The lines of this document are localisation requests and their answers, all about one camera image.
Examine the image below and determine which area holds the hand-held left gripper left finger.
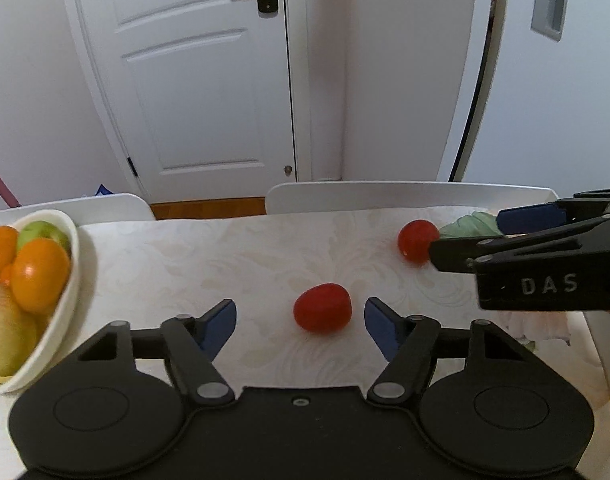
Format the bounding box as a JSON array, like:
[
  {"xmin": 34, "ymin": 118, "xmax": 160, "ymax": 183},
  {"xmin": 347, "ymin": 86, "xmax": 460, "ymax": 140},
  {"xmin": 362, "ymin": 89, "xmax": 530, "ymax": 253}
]
[{"xmin": 77, "ymin": 299, "xmax": 237, "ymax": 407}]

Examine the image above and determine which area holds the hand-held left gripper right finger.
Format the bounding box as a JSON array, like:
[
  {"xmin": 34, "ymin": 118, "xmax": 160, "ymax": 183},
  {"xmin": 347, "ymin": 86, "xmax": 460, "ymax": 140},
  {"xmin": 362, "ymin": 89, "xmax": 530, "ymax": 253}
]
[{"xmin": 364, "ymin": 297, "xmax": 528, "ymax": 404}]

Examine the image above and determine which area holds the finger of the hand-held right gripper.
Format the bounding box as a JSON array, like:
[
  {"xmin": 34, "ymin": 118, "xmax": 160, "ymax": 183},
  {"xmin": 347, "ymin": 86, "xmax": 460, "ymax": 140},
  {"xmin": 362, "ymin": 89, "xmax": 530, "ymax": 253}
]
[
  {"xmin": 498, "ymin": 187, "xmax": 610, "ymax": 235},
  {"xmin": 429, "ymin": 212, "xmax": 610, "ymax": 275}
]

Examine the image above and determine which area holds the red cherry tomato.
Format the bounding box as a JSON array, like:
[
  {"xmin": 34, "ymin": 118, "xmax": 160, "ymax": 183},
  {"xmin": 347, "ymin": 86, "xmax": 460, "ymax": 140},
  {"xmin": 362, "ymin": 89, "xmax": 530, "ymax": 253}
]
[
  {"xmin": 293, "ymin": 283, "xmax": 353, "ymax": 334},
  {"xmin": 397, "ymin": 220, "xmax": 441, "ymax": 265}
]

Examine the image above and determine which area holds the cream oval bowl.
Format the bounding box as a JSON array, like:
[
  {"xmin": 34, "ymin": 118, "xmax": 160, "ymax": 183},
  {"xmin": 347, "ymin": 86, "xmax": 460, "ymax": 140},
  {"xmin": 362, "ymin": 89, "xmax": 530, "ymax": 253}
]
[{"xmin": 0, "ymin": 209, "xmax": 80, "ymax": 391}]

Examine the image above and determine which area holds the large orange tangerine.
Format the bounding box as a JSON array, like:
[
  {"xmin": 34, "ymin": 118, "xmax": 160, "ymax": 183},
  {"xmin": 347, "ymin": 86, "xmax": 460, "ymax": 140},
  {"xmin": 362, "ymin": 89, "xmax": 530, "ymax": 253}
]
[{"xmin": 11, "ymin": 238, "xmax": 71, "ymax": 315}]

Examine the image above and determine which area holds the large yellow red apple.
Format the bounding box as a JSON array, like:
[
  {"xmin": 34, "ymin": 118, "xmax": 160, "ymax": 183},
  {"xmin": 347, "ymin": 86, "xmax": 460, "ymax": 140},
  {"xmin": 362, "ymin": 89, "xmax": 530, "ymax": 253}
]
[{"xmin": 0, "ymin": 280, "xmax": 38, "ymax": 377}]

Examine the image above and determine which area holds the floral cream tablecloth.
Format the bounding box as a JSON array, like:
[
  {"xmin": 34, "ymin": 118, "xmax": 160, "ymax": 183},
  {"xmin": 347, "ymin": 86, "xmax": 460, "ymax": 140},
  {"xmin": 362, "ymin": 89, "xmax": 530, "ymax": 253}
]
[{"xmin": 0, "ymin": 204, "xmax": 610, "ymax": 480}]

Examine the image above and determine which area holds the green apple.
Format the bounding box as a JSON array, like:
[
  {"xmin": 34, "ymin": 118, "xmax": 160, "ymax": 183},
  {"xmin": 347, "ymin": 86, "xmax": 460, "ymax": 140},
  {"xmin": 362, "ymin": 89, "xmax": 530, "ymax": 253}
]
[{"xmin": 17, "ymin": 220, "xmax": 72, "ymax": 257}]

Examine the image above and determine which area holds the white panel door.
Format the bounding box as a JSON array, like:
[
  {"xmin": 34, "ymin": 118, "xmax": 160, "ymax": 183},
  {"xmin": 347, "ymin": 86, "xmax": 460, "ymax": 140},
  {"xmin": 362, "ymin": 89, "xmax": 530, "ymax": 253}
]
[{"xmin": 57, "ymin": 0, "xmax": 299, "ymax": 202}]

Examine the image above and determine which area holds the pink stick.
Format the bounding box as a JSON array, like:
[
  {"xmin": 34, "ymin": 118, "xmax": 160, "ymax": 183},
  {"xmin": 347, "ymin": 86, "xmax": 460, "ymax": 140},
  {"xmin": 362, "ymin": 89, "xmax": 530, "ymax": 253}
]
[{"xmin": 0, "ymin": 161, "xmax": 22, "ymax": 209}]

